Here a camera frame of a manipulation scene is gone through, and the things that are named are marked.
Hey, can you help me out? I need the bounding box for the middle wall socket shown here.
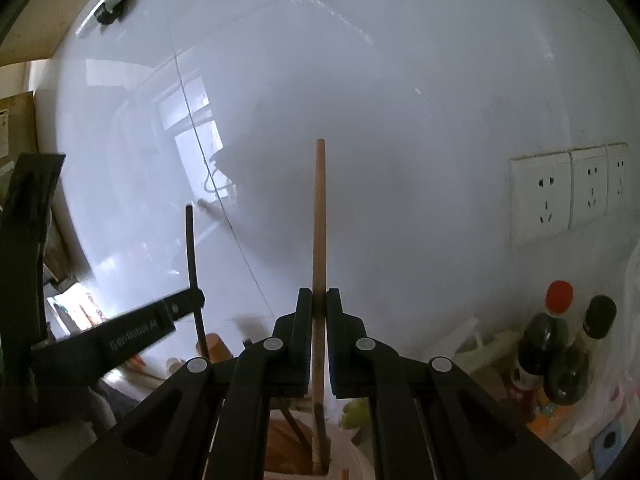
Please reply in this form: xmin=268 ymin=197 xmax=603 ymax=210
xmin=570 ymin=146 xmax=608 ymax=229

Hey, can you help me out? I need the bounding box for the dark bottle cork top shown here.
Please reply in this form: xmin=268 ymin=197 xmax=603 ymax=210
xmin=205 ymin=333 xmax=233 ymax=364

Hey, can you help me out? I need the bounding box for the blue smartphone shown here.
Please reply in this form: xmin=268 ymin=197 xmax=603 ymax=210
xmin=589 ymin=419 xmax=624 ymax=479

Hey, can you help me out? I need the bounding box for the left wall socket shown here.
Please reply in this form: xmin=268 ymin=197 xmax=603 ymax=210
xmin=510 ymin=152 xmax=572 ymax=246

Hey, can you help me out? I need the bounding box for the wall socket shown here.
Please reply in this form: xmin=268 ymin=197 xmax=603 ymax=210
xmin=606 ymin=143 xmax=630 ymax=214
xmin=510 ymin=152 xmax=572 ymax=246
xmin=570 ymin=146 xmax=608 ymax=229

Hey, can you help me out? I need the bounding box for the right wall socket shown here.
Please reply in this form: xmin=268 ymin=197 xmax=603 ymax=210
xmin=606 ymin=143 xmax=630 ymax=214

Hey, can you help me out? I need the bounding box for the clear plastic bag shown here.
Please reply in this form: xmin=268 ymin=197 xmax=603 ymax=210
xmin=551 ymin=249 xmax=639 ymax=463

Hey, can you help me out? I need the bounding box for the pink utensil holder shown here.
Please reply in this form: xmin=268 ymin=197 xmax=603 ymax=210
xmin=261 ymin=398 xmax=377 ymax=480

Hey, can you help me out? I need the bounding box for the green seasoning box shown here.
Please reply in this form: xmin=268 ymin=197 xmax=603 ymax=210
xmin=340 ymin=398 xmax=371 ymax=430

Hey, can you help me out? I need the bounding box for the soy sauce bottle red cap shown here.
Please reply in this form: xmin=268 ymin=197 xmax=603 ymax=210
xmin=508 ymin=280 xmax=574 ymax=413

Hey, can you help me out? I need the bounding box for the dark bottle black cap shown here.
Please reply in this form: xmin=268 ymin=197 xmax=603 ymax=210
xmin=544 ymin=295 xmax=617 ymax=406

